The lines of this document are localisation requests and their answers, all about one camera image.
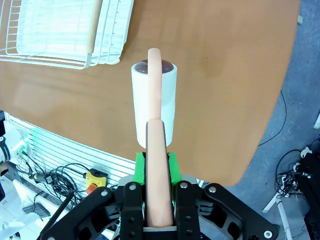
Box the pink handled lint roller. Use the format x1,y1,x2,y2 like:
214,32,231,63
131,47,179,229

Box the white slatted base panel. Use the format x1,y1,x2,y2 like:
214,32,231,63
3,111,138,192

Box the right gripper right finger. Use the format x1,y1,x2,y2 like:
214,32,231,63
167,152,280,240

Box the white stand leg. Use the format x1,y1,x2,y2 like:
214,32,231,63
261,191,293,240

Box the yellow emergency stop button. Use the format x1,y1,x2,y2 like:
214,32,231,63
85,168,109,196

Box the white device with green light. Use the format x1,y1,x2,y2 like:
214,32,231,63
8,126,32,162

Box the wooden rack handle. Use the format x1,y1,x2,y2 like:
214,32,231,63
85,0,104,54

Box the white drip tray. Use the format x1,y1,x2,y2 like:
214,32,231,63
15,0,135,66

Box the white wire dish rack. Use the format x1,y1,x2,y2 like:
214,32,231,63
0,0,136,71

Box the black floor cable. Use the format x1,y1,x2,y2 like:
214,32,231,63
258,89,288,148

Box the black equipment box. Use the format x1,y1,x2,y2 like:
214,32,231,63
296,149,320,240

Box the tangled black cables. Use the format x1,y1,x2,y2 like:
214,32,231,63
17,149,88,208

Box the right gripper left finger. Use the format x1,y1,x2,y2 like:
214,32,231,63
39,152,147,240

